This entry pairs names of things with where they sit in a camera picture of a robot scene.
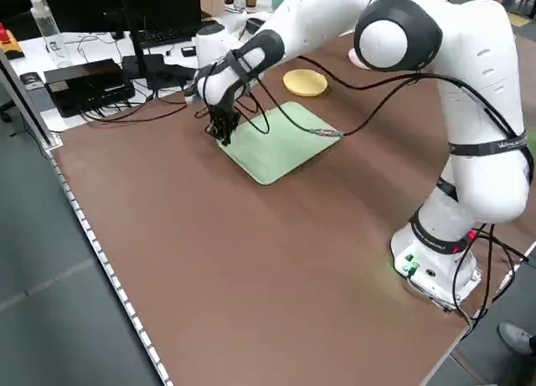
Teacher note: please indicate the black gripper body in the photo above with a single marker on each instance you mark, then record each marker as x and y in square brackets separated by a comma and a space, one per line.
[223, 116]

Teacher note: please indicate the green plastic tray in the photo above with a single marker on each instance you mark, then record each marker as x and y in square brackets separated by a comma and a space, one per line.
[285, 151]

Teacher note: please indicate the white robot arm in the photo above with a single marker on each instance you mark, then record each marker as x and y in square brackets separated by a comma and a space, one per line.
[481, 109]

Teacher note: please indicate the yellow plate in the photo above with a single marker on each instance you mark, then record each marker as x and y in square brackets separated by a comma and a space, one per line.
[305, 82]

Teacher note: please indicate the white plate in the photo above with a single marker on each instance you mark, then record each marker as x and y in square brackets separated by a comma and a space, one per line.
[356, 59]

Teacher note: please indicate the black power adapter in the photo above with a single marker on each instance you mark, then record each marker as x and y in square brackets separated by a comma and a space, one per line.
[178, 73]

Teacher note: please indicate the black phone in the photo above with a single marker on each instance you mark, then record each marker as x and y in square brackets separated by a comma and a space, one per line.
[188, 51]

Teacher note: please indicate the black power supply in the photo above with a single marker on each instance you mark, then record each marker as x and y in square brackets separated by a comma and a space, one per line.
[254, 24]

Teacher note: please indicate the black keyboard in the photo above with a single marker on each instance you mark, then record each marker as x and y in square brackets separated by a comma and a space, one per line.
[167, 35]

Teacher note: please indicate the black monitor stand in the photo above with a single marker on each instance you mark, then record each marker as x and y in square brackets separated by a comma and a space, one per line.
[140, 47]

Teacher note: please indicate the brown cardboard box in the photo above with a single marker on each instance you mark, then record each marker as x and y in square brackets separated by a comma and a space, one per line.
[211, 1]

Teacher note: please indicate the black computer monitor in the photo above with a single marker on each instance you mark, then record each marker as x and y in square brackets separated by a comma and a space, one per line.
[84, 5]

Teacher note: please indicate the small black device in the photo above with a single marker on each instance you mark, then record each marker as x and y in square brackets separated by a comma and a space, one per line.
[32, 79]

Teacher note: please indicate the clear plastic bottle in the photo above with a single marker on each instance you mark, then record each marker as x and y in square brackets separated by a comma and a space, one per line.
[48, 26]

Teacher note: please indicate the red emergency stop button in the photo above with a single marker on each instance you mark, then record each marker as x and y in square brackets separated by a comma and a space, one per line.
[8, 40]

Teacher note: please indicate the person's foot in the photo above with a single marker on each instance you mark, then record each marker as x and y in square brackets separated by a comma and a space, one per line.
[517, 338]

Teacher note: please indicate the black switch box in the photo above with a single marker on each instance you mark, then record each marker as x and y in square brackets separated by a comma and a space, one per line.
[88, 82]

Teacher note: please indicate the aluminium frame rail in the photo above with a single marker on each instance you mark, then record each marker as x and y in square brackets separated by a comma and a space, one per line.
[25, 97]

